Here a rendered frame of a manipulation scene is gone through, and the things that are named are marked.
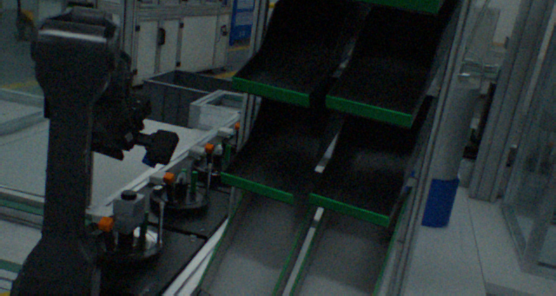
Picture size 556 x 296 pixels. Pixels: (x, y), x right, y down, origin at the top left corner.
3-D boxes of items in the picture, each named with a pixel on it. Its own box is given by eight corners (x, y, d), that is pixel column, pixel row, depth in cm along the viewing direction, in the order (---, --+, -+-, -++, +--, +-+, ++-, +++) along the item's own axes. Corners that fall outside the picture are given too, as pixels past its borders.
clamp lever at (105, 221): (113, 254, 102) (107, 225, 97) (103, 252, 102) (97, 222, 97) (123, 240, 104) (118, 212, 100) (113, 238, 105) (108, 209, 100)
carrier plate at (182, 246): (151, 310, 95) (152, 299, 95) (28, 275, 100) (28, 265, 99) (203, 247, 118) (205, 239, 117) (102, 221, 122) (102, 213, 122)
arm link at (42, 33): (109, 26, 57) (116, 29, 64) (34, 16, 56) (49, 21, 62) (87, 320, 61) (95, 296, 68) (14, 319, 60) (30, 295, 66)
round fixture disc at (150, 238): (140, 278, 100) (140, 267, 100) (70, 259, 103) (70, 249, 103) (173, 244, 113) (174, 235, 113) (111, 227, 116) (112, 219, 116)
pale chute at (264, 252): (272, 320, 91) (267, 313, 87) (204, 292, 96) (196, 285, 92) (332, 176, 103) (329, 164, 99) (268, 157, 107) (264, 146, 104)
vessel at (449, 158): (459, 185, 162) (493, 56, 151) (409, 174, 165) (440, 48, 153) (456, 170, 175) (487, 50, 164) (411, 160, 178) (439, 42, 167)
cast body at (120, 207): (129, 235, 103) (131, 200, 101) (107, 229, 104) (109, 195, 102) (149, 217, 111) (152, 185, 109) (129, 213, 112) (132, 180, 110)
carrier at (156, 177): (206, 245, 119) (213, 191, 115) (106, 219, 124) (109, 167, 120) (241, 204, 142) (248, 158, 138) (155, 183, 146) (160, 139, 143)
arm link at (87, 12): (113, 63, 59) (123, -26, 61) (28, 53, 57) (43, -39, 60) (128, 135, 86) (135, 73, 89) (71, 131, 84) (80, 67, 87)
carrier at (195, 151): (241, 203, 142) (248, 158, 138) (156, 182, 147) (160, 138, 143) (267, 174, 165) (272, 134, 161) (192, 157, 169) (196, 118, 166)
